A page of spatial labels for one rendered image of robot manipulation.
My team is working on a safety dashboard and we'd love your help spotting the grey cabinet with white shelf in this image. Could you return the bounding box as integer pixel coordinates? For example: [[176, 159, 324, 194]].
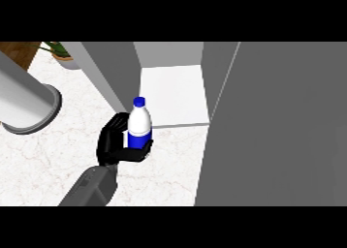
[[60, 42, 239, 130]]

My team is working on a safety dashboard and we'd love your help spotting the pale grey cylinder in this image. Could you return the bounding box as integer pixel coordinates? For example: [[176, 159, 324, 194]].
[[0, 43, 63, 136]]

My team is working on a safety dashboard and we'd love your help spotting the white blue-capped water bottle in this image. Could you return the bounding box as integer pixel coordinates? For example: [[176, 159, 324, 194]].
[[125, 96, 152, 150]]

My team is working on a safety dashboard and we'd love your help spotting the large flat grey cabinet door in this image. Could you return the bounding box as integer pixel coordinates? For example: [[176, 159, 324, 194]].
[[194, 42, 347, 207]]

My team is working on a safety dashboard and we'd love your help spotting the potted green plant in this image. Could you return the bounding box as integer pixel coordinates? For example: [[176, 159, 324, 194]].
[[38, 42, 83, 71]]

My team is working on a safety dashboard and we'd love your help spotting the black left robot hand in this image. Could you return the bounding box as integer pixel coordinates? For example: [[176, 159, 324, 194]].
[[94, 111, 154, 168]]

